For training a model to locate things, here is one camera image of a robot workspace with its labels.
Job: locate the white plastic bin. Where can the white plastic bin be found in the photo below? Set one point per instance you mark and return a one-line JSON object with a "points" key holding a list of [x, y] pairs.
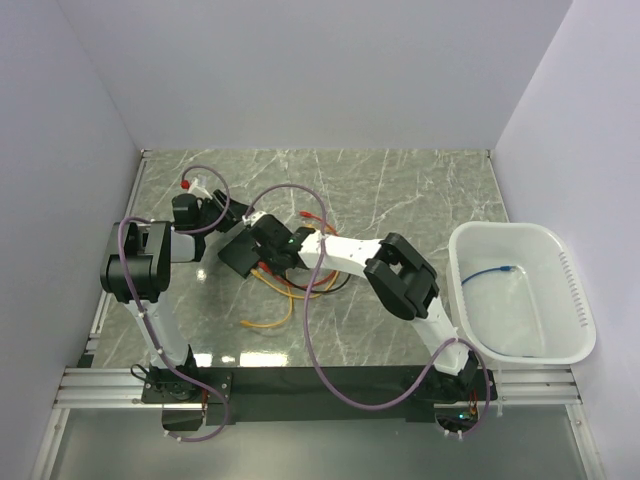
{"points": [[515, 295]]}

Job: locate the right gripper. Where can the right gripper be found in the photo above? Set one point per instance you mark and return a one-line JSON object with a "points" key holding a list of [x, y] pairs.
{"points": [[262, 253]]}

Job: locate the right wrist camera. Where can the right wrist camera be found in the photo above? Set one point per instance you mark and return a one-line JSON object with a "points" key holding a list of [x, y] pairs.
{"points": [[251, 219]]}

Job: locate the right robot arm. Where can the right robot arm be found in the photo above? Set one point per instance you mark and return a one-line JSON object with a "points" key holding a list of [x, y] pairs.
{"points": [[404, 282]]}

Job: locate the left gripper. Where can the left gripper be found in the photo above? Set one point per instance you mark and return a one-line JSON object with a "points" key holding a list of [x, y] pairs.
{"points": [[235, 209]]}

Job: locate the black network switch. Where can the black network switch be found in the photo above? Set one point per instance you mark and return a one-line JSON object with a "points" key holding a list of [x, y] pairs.
{"points": [[239, 254]]}

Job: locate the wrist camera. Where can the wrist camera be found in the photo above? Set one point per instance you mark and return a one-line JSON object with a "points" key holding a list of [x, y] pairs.
{"points": [[196, 187], [251, 219]]}

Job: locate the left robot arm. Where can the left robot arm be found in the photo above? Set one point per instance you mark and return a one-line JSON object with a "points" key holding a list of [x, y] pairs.
{"points": [[136, 270]]}

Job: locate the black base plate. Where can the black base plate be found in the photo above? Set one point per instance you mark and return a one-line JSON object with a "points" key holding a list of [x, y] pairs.
{"points": [[265, 394]]}

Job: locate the aluminium rail frame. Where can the aluminium rail frame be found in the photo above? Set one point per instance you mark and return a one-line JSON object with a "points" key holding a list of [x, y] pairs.
{"points": [[537, 430]]}

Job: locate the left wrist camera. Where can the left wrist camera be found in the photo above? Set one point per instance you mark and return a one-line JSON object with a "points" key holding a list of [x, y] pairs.
{"points": [[196, 187]]}

